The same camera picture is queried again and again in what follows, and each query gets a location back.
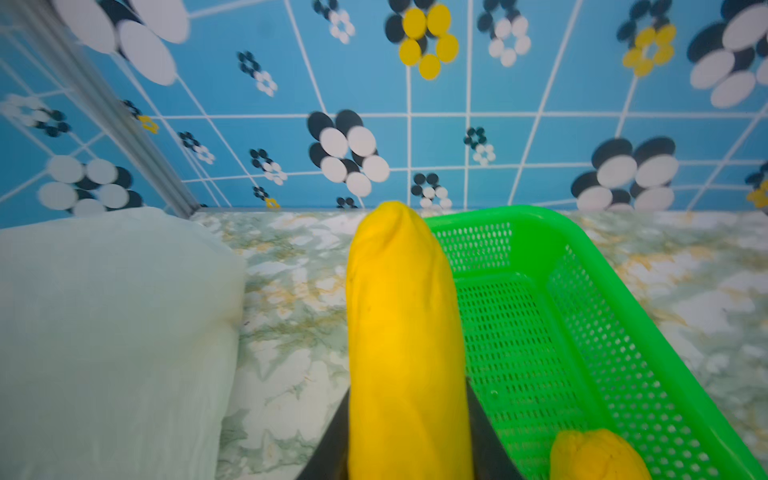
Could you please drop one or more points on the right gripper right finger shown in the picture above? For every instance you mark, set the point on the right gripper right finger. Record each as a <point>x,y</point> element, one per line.
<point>490,459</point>

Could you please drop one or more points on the left aluminium frame post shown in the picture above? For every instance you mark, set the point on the left aluminium frame post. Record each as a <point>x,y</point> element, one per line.
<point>38,20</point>

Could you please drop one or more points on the wrinkled yellow toy fruit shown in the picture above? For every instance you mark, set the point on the wrinkled yellow toy fruit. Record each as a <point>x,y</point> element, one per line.
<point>595,454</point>

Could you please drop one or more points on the long yellow toy mango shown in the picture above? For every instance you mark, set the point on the long yellow toy mango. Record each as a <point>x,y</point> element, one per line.
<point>408,407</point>

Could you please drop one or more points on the white plastic bag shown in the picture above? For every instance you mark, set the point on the white plastic bag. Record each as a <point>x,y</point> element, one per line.
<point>119,338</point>

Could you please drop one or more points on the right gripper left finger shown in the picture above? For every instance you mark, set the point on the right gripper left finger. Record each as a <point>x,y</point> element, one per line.
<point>330,458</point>

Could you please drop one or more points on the green plastic basket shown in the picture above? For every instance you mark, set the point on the green plastic basket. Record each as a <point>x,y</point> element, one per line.
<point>555,341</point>

